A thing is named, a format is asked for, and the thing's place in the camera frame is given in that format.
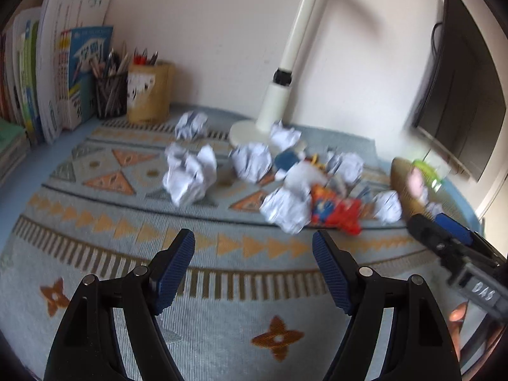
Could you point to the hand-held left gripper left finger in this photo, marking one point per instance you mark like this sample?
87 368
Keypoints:
176 270

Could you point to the green plastic item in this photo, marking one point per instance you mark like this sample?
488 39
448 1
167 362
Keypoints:
428 170

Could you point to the bunch of pens and pencils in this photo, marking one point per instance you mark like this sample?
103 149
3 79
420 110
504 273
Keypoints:
111 61

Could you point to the red and black pens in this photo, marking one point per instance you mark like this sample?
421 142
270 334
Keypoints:
145 57

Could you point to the red orange snack packet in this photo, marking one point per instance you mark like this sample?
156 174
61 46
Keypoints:
337 210

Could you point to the white desk lamp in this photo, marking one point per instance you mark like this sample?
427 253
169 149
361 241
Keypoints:
297 39

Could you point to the black monitor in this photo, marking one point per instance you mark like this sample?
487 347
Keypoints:
460 87

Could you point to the black mesh pen holder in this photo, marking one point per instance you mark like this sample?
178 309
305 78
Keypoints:
111 95

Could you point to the stack of flat books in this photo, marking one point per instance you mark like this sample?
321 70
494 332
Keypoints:
12 143

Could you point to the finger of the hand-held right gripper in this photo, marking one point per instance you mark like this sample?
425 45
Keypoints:
452 226
426 232

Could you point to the row of upright books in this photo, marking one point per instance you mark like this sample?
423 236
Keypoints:
26 67
71 12

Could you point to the pile of paper balls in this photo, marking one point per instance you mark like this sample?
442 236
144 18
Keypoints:
190 178

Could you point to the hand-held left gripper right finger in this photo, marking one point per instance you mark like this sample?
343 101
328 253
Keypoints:
332 270

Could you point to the golden ribbed bowl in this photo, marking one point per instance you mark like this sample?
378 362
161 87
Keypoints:
401 182

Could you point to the patterned woven table mat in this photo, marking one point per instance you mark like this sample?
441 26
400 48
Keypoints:
238 317

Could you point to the blue cover workbook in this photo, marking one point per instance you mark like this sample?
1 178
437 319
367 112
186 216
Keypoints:
87 55

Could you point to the person's right hand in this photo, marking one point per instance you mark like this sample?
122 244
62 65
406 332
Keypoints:
458 325

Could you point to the bamboo pen holder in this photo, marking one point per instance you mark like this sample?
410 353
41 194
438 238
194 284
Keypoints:
151 91

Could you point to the blue plaid cloth bow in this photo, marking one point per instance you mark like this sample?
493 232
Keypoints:
363 194

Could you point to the pink peach toy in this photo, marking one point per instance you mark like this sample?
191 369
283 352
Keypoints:
416 180

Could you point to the crumpled plaid paper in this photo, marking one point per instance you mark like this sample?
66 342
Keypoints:
287 159

